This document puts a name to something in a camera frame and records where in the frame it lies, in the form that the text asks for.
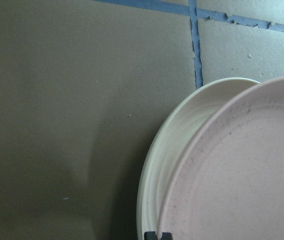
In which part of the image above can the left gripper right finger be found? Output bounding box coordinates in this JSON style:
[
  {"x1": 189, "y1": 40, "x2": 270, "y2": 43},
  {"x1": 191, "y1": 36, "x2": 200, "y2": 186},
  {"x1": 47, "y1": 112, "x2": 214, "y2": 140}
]
[{"x1": 161, "y1": 232, "x2": 173, "y2": 240}]

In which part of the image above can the cream plate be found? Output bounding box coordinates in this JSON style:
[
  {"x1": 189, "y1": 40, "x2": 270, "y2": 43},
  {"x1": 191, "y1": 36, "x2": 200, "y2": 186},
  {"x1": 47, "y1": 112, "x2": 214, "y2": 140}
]
[{"x1": 136, "y1": 77, "x2": 259, "y2": 240}]

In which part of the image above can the pink plate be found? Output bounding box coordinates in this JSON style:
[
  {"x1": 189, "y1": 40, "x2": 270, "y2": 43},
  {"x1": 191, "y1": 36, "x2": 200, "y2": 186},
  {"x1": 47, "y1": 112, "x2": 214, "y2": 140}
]
[{"x1": 157, "y1": 77, "x2": 284, "y2": 240}]

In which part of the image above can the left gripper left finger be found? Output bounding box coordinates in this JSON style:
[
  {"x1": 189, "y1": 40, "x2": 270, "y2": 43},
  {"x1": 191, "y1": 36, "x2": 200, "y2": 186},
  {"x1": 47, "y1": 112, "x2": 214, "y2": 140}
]
[{"x1": 144, "y1": 231, "x2": 156, "y2": 240}]

